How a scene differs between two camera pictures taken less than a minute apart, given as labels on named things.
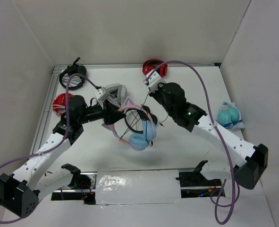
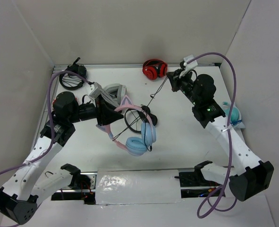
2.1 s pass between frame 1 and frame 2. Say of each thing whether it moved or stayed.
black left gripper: stayed
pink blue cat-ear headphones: moved
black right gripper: moved
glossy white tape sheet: stayed
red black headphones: stayed
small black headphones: stayed
